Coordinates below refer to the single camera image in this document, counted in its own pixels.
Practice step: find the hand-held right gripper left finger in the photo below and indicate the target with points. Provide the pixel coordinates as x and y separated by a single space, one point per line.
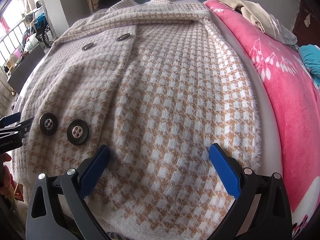
96 166

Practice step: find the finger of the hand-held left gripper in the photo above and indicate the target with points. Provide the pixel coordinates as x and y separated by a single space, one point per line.
11 118
25 125

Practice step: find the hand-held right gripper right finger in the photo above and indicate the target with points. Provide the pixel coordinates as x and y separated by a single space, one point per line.
226 172

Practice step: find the beige houndstooth knit coat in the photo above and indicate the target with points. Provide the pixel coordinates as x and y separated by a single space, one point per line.
162 105

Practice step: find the beige clothes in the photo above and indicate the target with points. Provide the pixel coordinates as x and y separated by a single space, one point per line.
257 17

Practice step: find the dark grey cabinet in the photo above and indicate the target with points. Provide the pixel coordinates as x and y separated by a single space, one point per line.
25 70

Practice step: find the metal balcony railing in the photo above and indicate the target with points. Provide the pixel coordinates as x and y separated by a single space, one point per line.
10 42

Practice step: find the wheelchair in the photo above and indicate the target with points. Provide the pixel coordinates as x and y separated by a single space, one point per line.
43 35

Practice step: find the pink floral blanket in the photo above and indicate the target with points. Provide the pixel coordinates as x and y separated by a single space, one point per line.
287 105

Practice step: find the blue cloth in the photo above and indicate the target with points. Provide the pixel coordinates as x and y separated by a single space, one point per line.
311 57

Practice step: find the grey cloth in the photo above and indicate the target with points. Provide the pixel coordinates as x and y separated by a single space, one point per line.
287 37

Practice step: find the black bag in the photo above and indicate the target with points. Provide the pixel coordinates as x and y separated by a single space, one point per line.
110 1

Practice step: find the dark wooden door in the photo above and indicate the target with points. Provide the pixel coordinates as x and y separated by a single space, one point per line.
307 30

